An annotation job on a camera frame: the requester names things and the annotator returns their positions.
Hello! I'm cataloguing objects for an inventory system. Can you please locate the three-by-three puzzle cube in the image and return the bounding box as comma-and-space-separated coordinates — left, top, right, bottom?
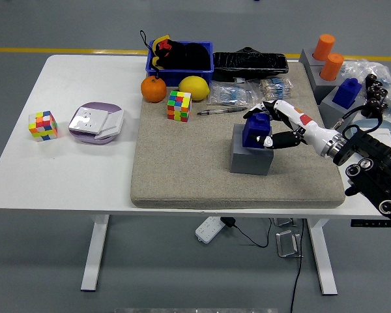
28, 110, 59, 143

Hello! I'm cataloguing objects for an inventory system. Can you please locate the clear plastic parts bag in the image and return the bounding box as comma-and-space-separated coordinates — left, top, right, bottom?
341, 58, 391, 117

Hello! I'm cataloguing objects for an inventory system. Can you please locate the orange cylinder stamp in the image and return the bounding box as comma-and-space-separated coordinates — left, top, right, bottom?
313, 33, 336, 62
319, 52, 345, 82

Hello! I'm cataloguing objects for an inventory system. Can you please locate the blue seal stamp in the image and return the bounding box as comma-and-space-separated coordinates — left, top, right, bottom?
241, 112, 273, 149
332, 78, 363, 110

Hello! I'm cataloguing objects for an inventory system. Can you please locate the purple plate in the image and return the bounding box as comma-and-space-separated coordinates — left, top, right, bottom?
68, 102, 123, 145

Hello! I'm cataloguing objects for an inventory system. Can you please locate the four-by-four puzzle cube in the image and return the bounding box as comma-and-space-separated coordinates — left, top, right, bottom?
166, 90, 192, 123

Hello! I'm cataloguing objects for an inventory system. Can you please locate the white table leg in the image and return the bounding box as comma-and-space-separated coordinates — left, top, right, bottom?
80, 214, 111, 292
306, 218, 338, 296

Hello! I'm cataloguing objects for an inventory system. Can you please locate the black table control panel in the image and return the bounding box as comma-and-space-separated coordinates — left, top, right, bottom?
351, 220, 391, 228

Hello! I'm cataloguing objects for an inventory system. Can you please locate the black wrapped long object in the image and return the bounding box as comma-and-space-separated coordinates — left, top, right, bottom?
212, 46, 289, 82

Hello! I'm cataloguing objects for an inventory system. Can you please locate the grey square holder block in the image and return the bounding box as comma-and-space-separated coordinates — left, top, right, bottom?
229, 123, 274, 176
319, 83, 368, 130

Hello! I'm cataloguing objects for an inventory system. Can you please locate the white power strip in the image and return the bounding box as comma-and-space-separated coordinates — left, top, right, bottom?
195, 216, 225, 244

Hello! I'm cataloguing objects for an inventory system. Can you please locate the black plug with cord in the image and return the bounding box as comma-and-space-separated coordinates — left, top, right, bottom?
221, 216, 273, 248

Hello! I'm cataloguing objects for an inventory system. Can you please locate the grey ballpoint pen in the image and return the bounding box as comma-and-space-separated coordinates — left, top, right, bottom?
196, 106, 248, 116

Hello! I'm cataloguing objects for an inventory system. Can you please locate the blue plastic bin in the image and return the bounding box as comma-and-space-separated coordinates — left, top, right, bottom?
145, 40, 214, 88

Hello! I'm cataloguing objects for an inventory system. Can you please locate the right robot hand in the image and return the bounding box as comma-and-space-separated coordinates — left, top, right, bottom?
243, 99, 338, 157

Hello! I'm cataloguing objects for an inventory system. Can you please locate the white wall switch panel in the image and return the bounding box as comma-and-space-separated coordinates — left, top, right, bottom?
376, 128, 391, 151
93, 110, 125, 141

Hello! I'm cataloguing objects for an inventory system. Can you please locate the black floor cable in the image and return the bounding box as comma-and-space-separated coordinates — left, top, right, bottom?
289, 218, 306, 313

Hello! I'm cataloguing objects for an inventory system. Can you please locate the bag of blue resistors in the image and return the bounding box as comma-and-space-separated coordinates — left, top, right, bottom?
210, 81, 259, 109

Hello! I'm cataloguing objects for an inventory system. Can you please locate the grey round-hole holder block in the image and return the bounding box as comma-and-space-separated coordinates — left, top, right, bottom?
308, 63, 346, 105
298, 48, 326, 68

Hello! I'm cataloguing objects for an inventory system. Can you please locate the orange fruit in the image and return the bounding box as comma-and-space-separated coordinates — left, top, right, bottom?
140, 76, 167, 104

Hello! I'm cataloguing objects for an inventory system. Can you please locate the grey-brown mat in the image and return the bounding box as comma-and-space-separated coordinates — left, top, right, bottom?
130, 61, 346, 209

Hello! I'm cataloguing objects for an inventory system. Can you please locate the yellow lemon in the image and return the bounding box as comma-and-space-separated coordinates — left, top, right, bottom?
178, 76, 210, 101

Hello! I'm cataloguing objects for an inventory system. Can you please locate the white wall socket panel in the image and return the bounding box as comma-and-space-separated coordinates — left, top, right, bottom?
68, 106, 109, 135

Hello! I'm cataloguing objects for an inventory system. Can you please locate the small metal bracket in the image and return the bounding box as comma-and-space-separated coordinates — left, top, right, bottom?
272, 217, 297, 228

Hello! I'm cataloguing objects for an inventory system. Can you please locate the large metal bracket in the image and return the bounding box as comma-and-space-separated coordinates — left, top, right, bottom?
275, 230, 304, 259

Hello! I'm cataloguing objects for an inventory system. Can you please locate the bag of tan resistors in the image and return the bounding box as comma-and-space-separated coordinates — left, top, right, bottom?
259, 78, 294, 102

